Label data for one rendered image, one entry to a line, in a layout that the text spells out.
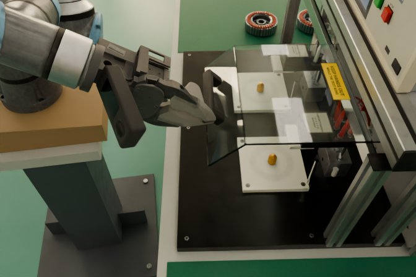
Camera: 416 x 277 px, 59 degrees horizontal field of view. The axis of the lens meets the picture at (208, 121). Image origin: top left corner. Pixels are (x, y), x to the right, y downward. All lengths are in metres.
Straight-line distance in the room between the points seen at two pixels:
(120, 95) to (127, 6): 2.45
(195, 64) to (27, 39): 0.69
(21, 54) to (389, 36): 0.53
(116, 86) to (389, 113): 0.39
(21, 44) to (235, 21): 0.94
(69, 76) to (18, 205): 1.42
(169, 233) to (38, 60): 0.47
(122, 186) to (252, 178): 1.01
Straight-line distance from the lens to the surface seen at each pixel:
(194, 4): 1.45
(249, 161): 0.88
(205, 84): 0.64
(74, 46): 0.53
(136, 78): 0.53
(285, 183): 0.86
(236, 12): 1.40
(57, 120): 0.98
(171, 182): 0.89
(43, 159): 1.02
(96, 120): 0.95
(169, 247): 0.81
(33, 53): 0.52
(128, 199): 1.73
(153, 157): 1.86
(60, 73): 0.53
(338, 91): 0.66
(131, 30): 2.67
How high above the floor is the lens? 1.50
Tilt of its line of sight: 49 degrees down
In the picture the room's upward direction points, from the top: straight up
